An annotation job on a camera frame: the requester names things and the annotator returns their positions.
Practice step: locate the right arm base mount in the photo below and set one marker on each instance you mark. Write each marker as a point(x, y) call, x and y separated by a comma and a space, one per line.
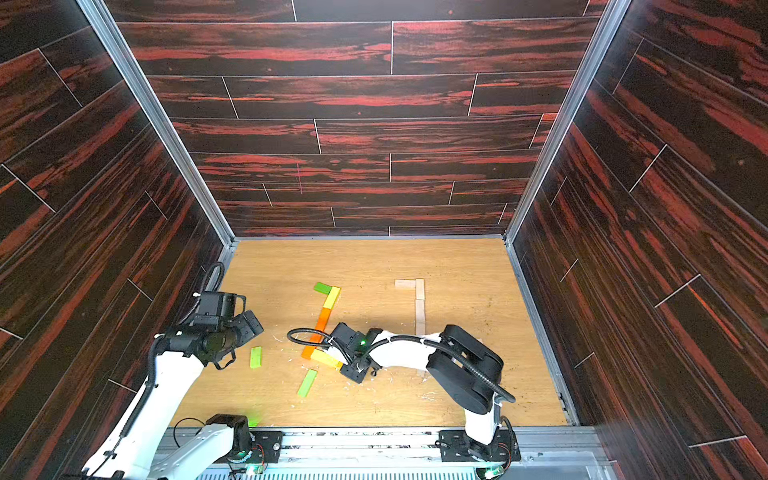
point(456, 445)

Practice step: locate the small light green block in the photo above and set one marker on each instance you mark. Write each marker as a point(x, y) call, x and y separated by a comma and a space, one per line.
point(255, 361)

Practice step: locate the natural wood block crosswise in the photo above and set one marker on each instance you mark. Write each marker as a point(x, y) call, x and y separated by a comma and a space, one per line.
point(404, 284)

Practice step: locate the orange block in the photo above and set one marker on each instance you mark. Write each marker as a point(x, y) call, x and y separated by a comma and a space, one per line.
point(310, 347)
point(323, 319)

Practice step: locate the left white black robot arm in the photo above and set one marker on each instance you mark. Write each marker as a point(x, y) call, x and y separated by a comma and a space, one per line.
point(129, 451)

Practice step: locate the long light green block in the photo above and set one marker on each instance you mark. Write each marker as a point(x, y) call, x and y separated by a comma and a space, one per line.
point(307, 383)

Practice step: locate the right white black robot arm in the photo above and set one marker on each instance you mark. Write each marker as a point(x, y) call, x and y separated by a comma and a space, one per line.
point(467, 370)

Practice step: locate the aluminium front rail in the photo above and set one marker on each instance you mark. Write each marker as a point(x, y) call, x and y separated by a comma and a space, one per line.
point(400, 447)

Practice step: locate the yellow block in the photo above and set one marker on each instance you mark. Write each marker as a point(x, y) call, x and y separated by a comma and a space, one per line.
point(332, 298)
point(325, 359)

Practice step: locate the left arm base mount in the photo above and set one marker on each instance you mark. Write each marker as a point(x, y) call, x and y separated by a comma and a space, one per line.
point(258, 445)

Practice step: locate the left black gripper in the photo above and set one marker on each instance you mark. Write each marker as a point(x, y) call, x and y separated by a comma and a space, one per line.
point(249, 331)

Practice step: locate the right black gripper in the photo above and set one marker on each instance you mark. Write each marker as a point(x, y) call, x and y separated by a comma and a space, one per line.
point(342, 336)

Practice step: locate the short green block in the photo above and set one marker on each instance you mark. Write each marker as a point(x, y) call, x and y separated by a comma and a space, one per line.
point(322, 288)

